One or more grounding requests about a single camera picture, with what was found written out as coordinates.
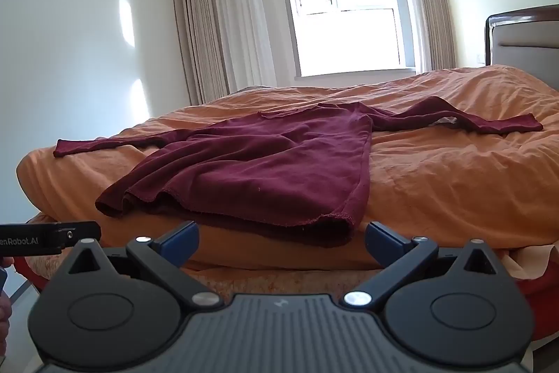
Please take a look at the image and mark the window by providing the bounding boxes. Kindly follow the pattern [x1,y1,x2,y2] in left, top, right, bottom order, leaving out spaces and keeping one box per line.
[276,0,420,77]

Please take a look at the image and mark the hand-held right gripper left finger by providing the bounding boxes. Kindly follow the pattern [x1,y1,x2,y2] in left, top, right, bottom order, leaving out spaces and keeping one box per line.
[57,221,224,309]

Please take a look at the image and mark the padded headboard with wooden frame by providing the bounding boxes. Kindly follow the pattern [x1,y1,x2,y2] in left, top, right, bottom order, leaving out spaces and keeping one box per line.
[484,5,559,68]

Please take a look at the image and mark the orange bed blanket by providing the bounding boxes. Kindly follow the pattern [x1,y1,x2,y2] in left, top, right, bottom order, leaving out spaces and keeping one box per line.
[16,65,559,269]

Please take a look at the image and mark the maroon long-sleeved sweater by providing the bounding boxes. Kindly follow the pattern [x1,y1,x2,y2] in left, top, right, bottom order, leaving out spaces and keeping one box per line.
[53,95,544,248]

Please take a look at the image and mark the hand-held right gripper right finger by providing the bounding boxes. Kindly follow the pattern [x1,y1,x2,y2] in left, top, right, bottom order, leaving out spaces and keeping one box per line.
[343,221,508,309]

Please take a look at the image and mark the red bed frame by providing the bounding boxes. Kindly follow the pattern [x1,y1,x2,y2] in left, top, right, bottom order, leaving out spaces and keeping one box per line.
[515,274,559,354]

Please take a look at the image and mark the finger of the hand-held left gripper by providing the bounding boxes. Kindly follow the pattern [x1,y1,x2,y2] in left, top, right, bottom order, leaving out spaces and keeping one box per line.
[55,221,102,247]

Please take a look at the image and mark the person's left hand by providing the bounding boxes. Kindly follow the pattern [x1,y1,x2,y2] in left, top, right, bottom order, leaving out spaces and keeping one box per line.
[0,293,12,356]

